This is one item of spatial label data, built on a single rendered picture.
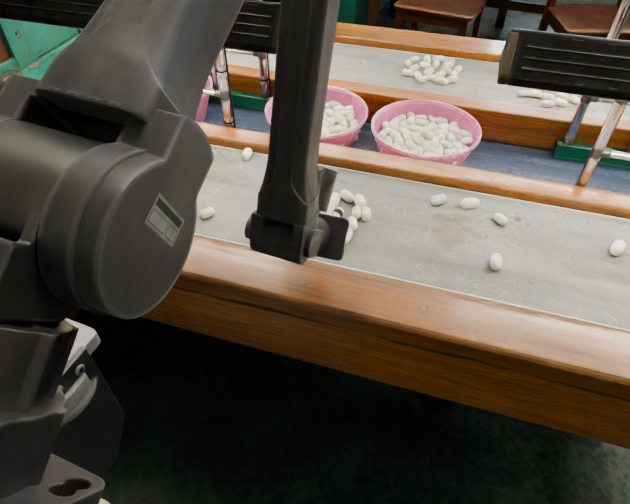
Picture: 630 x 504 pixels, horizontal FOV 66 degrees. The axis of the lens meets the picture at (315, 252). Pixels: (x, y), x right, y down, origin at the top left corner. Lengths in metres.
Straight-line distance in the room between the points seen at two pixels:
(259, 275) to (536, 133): 0.86
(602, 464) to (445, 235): 0.94
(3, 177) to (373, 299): 0.65
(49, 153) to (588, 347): 0.77
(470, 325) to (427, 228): 0.26
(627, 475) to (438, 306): 1.01
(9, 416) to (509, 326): 0.72
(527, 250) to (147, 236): 0.85
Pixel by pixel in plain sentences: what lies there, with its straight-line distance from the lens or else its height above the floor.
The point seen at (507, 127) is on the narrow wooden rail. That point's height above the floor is 0.72.
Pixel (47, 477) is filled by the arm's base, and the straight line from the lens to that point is 0.27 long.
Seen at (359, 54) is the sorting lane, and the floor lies 0.74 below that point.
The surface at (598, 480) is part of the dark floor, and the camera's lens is 1.67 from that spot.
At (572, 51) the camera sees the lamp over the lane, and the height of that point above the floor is 1.10.
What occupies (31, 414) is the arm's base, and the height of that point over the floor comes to 1.20.
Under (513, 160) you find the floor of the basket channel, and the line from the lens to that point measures 1.36.
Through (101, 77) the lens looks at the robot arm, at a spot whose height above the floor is 1.29.
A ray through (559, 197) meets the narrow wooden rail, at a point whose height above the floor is 0.76.
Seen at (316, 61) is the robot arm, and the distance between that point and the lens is 0.50.
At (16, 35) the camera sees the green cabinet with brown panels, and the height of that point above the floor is 0.92.
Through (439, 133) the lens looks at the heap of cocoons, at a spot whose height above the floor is 0.74.
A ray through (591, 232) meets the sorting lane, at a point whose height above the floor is 0.74.
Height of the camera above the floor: 1.39
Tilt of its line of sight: 45 degrees down
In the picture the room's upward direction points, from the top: straight up
